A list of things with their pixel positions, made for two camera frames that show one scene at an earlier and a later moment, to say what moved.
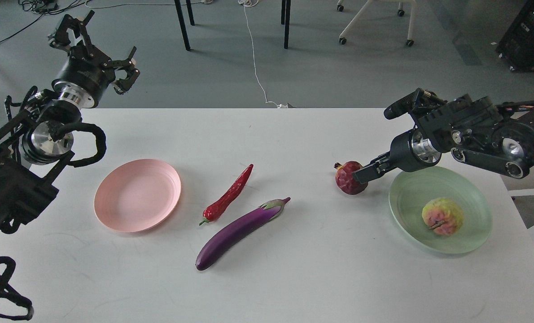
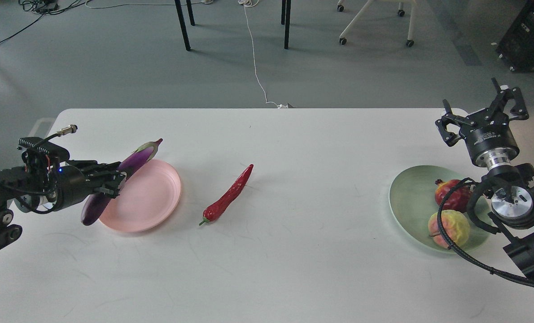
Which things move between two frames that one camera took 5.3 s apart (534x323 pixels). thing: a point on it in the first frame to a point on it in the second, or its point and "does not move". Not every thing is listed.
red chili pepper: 212,211 does not move
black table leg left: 181,20 does not move
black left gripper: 86,75 to 75,181
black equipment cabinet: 528,45 does not move
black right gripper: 409,151 to 490,141
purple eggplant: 225,241 to 95,203
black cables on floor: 46,7 does not move
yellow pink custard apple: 443,216 to 455,225
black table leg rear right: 283,12 does not move
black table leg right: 287,22 does not move
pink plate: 137,195 does not move
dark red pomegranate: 346,181 to 457,200
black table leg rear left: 190,12 does not move
